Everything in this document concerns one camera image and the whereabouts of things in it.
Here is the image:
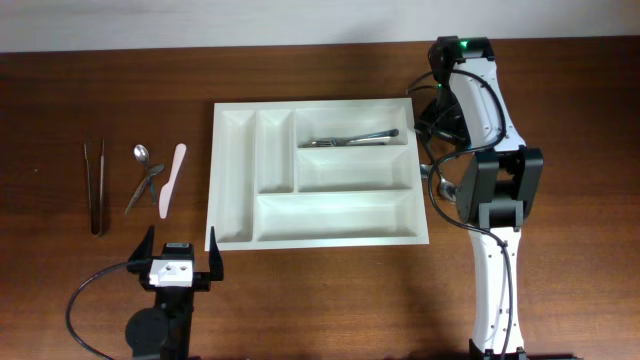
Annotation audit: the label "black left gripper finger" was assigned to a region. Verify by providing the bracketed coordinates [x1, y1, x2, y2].
[129, 225, 155, 262]
[208, 226, 223, 280]

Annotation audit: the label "steel fork underneath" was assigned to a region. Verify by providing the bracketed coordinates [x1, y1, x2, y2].
[311, 129, 399, 142]

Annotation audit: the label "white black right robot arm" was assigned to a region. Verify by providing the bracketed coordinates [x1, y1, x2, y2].
[414, 36, 544, 359]

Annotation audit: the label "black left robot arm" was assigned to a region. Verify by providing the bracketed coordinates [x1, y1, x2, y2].
[125, 226, 224, 360]

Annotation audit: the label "steel tweezers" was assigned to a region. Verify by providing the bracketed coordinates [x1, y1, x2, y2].
[83, 140, 105, 237]

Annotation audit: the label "pink plastic knife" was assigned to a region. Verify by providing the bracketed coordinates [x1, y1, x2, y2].
[158, 143, 187, 219]

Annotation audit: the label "dark steel teaspoon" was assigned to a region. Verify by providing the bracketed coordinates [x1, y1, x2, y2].
[124, 164, 165, 214]

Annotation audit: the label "small steel teaspoon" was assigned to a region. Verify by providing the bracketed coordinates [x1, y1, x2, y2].
[133, 144, 158, 204]

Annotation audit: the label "white plastic cutlery tray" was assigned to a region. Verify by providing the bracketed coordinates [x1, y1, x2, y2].
[205, 98, 429, 251]

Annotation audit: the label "black left camera cable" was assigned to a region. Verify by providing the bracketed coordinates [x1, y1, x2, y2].
[65, 260, 146, 360]

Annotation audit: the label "black camera cable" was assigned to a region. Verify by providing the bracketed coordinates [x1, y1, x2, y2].
[65, 260, 146, 360]
[405, 68, 516, 360]

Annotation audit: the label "black right camera cable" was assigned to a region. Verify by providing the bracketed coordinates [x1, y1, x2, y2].
[405, 68, 516, 360]

